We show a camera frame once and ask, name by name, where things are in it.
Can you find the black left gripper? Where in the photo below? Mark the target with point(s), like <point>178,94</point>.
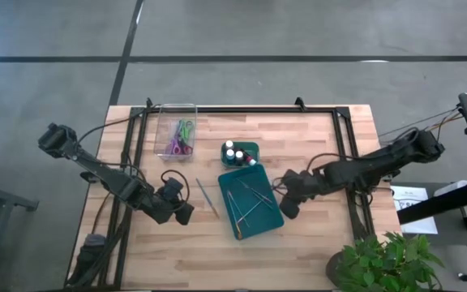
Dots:
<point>162,209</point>

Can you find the black frame clamp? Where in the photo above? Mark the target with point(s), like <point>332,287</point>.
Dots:
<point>299,104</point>
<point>149,103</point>

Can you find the grey metal stand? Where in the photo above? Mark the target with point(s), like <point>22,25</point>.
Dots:
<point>2,198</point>

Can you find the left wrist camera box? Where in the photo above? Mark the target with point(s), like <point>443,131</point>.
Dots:
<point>172,188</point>

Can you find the black desk strut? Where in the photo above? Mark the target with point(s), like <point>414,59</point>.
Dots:
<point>440,203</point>

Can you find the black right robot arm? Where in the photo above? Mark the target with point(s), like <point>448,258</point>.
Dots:
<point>379,162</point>

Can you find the green leafy plant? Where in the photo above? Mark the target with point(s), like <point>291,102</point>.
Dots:
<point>387,263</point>

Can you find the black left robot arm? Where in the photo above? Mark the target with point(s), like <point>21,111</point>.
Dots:
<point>108,178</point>

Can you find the black paint bottle white cap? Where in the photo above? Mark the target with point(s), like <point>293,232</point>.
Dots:
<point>239,155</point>

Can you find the black plant pot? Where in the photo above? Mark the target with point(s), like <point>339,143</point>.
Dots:
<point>331,267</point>

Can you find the clear plastic bin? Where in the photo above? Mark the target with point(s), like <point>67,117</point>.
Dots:
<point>164,121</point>

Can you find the white paper sheet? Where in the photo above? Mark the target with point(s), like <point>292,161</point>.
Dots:
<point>416,198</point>

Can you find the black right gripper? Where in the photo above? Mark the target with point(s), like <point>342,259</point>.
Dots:
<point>306,184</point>

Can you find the white container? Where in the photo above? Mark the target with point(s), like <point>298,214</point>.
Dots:
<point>452,187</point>

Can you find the large teal plastic bin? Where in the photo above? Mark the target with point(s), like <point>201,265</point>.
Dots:
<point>258,219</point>

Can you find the small green plastic bin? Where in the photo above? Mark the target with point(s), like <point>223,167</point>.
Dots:
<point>255,148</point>

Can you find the thin blue paintbrush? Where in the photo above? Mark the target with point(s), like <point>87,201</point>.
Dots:
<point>262,200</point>
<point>249,213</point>
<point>234,213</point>
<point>255,190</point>
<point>207,197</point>

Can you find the orange paint bottle white cap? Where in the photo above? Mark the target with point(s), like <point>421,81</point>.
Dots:
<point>228,144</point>

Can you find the teal paint bottle pale cap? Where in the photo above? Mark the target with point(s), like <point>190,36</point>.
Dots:
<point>230,154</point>

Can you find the red and black paint bottle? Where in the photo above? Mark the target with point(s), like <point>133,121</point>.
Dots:
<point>249,158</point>

